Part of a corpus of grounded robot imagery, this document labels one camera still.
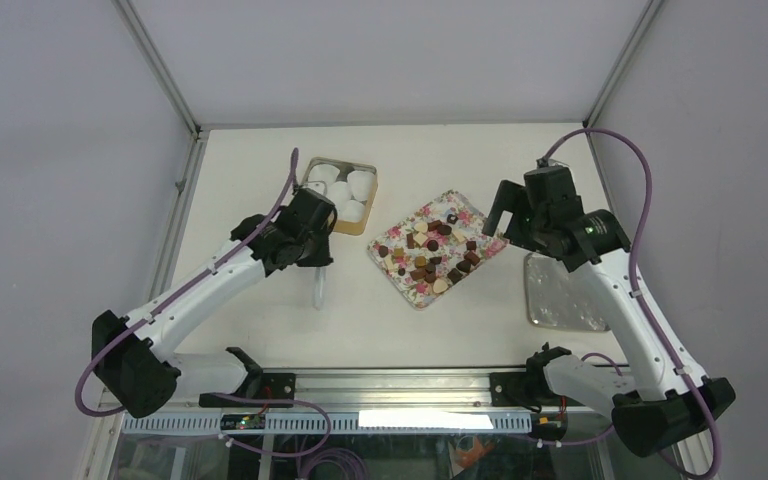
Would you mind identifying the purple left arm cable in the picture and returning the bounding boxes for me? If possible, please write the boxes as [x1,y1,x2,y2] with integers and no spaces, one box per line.
[75,147,334,456]

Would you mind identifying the white slotted cable duct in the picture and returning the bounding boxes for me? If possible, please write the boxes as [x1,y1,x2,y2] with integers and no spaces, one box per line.
[122,410,532,436]

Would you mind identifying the silver metal tongs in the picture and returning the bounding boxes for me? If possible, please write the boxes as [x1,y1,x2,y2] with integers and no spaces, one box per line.
[312,267,327,310]

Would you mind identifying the aluminium frame rail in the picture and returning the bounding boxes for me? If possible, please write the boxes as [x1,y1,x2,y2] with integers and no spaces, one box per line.
[97,368,693,413]

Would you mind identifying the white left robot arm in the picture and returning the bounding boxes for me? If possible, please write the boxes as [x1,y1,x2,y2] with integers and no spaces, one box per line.
[75,188,338,418]

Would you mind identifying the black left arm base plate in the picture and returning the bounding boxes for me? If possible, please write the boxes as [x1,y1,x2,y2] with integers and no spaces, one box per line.
[198,372,297,408]

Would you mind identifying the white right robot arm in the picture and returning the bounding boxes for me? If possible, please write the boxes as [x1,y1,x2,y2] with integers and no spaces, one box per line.
[482,165,736,457]

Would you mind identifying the silver tin lid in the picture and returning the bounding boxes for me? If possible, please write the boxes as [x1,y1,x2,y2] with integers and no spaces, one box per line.
[523,253,610,333]

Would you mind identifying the yellow tin box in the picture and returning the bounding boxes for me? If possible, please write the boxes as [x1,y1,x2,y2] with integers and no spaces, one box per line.
[301,157,379,236]

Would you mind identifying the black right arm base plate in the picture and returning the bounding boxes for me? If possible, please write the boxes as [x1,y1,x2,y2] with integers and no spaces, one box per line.
[488,370,588,411]

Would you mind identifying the white paper cup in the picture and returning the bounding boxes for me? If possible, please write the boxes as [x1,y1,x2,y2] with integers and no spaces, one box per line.
[337,199,366,223]
[346,170,376,202]
[307,163,340,186]
[326,181,353,207]

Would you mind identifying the floral rectangular tray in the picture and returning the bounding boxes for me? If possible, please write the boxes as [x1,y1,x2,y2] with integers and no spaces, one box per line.
[367,190,508,311]

